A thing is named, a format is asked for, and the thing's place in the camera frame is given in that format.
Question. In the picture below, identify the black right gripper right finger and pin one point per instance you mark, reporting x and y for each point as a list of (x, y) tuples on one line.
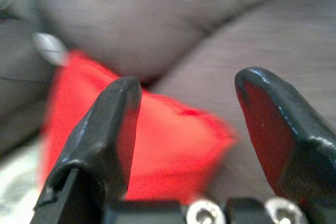
[(302, 161)]

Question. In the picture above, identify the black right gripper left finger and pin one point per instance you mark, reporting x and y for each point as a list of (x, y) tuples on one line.
[(92, 142)]

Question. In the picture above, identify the red pillow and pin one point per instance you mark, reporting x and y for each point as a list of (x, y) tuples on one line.
[(170, 142)]

